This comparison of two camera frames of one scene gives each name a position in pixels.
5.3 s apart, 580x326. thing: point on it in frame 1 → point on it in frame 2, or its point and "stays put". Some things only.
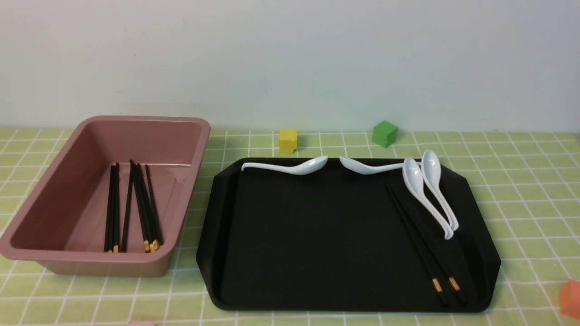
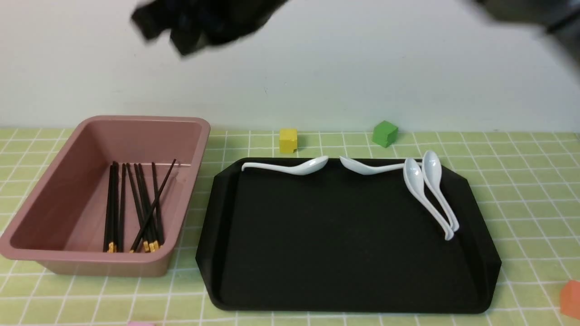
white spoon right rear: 431,167 stays put
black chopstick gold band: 437,287 → 151,209
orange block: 569,298 stays put
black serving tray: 335,241 stays put
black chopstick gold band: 429,243 → 158,236
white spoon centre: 359,168 stays put
